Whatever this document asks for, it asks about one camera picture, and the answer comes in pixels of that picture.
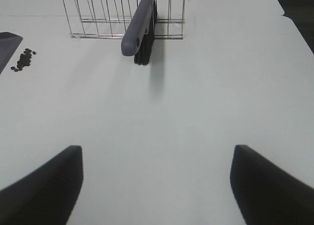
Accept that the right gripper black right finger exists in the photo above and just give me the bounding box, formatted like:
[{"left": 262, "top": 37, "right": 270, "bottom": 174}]
[{"left": 230, "top": 145, "right": 314, "bottom": 225}]

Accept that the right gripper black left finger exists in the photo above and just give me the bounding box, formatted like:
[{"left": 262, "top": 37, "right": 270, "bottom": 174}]
[{"left": 0, "top": 145, "right": 82, "bottom": 225}]

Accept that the pile of coffee beans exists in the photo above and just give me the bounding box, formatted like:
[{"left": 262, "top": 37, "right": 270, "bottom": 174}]
[{"left": 10, "top": 48, "right": 37, "bottom": 72}]

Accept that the chrome wire dish rack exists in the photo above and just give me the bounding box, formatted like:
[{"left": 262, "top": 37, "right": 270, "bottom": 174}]
[{"left": 62, "top": 0, "right": 186, "bottom": 40}]

